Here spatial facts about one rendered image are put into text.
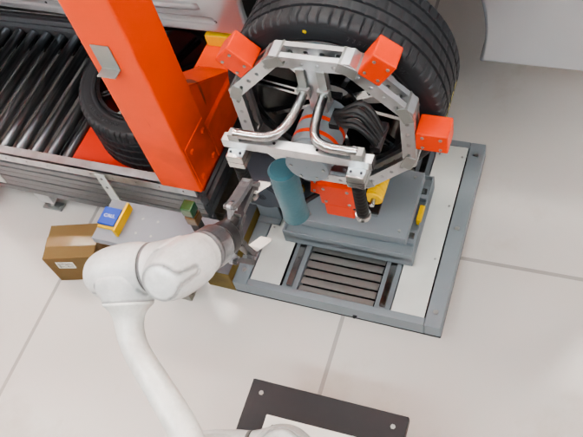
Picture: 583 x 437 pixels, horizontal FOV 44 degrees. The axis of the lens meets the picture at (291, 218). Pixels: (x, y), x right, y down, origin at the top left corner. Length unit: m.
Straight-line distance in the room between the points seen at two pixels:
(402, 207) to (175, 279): 1.46
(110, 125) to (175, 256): 1.54
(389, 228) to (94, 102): 1.24
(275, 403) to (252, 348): 0.46
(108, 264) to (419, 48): 1.00
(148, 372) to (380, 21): 1.06
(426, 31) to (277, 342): 1.28
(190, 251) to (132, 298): 0.17
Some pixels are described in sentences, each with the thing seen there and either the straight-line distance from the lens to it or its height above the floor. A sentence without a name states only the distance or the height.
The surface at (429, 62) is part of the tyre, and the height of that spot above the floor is 1.02.
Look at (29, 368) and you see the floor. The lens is 3.01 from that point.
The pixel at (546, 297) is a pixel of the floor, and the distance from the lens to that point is 2.72.
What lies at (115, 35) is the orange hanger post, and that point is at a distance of 1.97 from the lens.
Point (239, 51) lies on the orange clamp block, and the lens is 1.98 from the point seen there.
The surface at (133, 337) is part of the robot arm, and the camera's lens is 1.45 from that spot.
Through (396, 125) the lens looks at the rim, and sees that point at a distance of 2.28.
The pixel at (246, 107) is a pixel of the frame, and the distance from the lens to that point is 2.13.
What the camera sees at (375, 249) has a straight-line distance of 2.62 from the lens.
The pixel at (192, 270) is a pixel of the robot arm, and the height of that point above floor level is 1.32.
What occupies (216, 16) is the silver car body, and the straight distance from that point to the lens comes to 2.55.
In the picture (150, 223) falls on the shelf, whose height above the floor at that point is 0.45.
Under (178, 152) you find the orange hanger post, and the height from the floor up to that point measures 0.74.
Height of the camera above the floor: 2.41
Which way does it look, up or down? 55 degrees down
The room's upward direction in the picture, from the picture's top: 18 degrees counter-clockwise
